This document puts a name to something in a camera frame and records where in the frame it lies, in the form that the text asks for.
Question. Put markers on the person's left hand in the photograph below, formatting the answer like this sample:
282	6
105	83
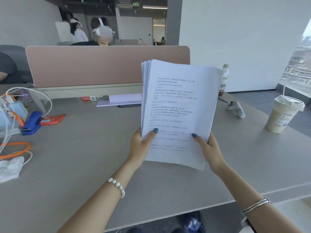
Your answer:
139	146

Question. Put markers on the person's right hand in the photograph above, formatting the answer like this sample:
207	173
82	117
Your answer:
212	151

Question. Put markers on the person's left thumb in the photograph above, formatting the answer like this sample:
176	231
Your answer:
150	135

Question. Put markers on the person's right thumb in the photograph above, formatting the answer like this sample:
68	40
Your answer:
199	139

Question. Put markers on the stack of printed white papers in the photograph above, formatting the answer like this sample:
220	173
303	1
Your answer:
179	111

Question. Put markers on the person's left forearm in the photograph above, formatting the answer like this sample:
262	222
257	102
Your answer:
97	198

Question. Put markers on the person's right forearm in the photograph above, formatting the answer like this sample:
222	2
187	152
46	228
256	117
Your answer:
257	203

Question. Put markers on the black pen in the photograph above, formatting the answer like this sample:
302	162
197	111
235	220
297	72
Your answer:
223	100

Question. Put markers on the light purple notebook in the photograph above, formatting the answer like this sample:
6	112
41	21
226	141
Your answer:
121	99

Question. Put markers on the white handheld controller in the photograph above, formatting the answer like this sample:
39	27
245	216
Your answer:
236	109

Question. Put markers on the clear drink bottle red label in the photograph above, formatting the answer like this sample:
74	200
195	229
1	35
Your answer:
224	78

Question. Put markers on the red and white small box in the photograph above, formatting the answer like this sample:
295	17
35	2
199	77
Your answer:
91	98

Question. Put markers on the pink desk divider panel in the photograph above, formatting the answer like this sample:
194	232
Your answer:
107	66

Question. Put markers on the iced milk tea cup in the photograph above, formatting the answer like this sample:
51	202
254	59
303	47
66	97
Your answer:
281	115

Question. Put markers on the red staple box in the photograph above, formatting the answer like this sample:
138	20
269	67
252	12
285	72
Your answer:
51	119

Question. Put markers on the white headset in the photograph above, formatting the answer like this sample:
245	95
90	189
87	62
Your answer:
75	21
103	30

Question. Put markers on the blue stapler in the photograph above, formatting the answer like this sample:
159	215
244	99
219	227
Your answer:
32	123

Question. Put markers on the light blue packet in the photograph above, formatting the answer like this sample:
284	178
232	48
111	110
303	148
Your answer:
13	112

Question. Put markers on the crumpled white plastic bag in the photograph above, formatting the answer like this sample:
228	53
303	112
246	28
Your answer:
11	168

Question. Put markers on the grey office chair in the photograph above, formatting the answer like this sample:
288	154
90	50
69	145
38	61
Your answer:
18	60

